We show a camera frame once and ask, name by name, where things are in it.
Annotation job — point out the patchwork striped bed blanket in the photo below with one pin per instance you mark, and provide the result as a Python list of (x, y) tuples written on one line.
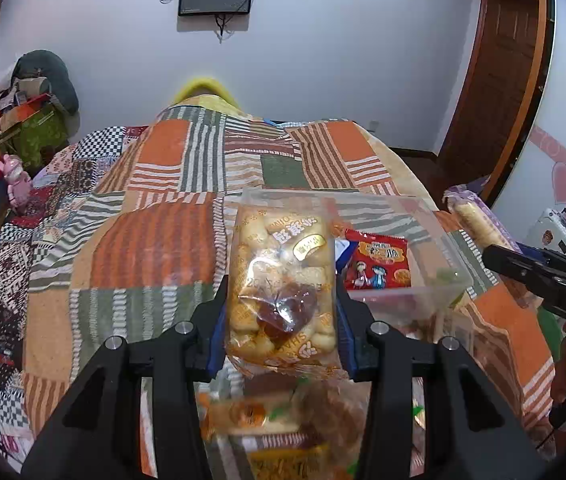
[(127, 228)]

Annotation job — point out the brown wooden door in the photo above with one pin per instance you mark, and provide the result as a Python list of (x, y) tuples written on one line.
[(500, 96)]

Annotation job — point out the grey bag on pile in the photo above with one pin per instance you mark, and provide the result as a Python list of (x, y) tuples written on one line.
[(46, 64)]

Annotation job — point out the small red cartoon snack packet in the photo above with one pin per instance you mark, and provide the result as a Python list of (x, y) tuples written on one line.
[(378, 262)]

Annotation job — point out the clear bag of small breads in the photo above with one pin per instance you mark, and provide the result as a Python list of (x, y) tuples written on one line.
[(281, 303)]

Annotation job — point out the orange pastry clear pack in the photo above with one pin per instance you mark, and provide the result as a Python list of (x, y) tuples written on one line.
[(248, 416)]

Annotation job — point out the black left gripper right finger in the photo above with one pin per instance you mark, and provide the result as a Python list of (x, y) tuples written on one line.
[(471, 432)]

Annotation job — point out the clear plastic storage box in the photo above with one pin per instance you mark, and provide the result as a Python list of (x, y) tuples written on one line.
[(438, 275)]

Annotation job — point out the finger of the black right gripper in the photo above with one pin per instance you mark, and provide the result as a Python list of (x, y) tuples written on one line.
[(502, 261)]

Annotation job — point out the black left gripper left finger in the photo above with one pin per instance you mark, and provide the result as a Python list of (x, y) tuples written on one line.
[(95, 430)]

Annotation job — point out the yellow pillow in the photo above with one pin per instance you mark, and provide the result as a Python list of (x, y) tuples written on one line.
[(204, 86)]

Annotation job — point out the purple wafer pack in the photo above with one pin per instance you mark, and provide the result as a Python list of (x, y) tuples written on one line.
[(477, 219)]

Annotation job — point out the pink plush toy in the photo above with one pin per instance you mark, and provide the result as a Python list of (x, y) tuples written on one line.
[(19, 185)]

